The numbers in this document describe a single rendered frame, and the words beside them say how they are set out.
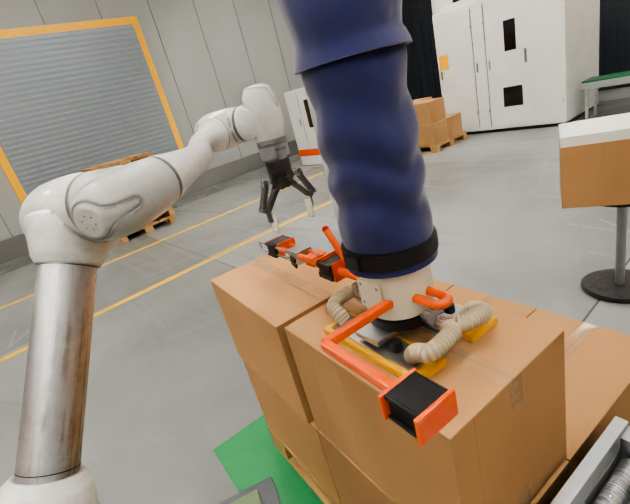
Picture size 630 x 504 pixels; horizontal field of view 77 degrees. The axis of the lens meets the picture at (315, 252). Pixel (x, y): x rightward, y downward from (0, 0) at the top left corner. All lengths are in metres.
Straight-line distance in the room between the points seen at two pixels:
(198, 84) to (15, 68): 3.70
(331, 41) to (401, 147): 0.23
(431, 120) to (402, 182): 6.97
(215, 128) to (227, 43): 10.55
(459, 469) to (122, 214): 0.76
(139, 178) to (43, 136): 9.17
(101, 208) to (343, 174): 0.44
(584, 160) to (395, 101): 1.87
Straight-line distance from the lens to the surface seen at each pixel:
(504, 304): 1.90
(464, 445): 0.86
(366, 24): 0.80
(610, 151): 2.59
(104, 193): 0.74
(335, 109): 0.81
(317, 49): 0.80
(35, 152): 9.90
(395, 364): 0.94
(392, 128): 0.81
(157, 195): 0.78
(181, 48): 11.17
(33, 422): 0.89
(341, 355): 0.80
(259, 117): 1.18
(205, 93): 11.15
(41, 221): 0.88
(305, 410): 1.44
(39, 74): 10.10
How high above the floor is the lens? 1.56
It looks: 21 degrees down
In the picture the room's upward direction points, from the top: 15 degrees counter-clockwise
